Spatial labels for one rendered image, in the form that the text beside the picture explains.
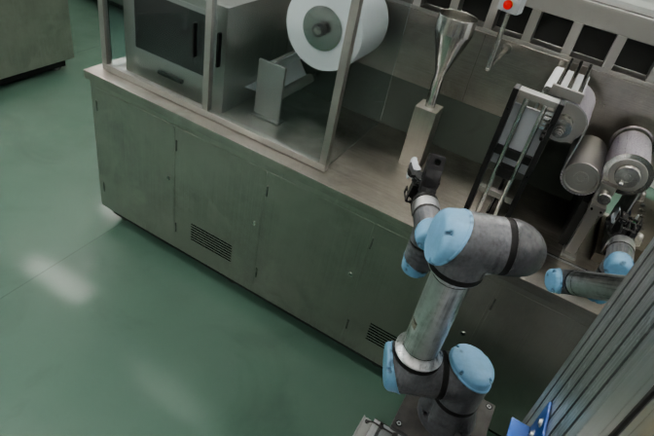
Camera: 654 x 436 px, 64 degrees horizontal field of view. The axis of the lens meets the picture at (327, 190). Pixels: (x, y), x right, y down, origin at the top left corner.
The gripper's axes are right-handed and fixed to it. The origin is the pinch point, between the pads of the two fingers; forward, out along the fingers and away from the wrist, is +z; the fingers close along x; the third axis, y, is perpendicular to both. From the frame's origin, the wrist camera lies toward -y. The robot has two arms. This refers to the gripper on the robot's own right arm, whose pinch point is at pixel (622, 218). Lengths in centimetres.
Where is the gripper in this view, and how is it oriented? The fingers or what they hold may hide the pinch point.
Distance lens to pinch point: 207.3
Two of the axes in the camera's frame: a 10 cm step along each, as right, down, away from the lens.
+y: 1.7, -8.0, -5.8
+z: 4.8, -4.4, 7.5
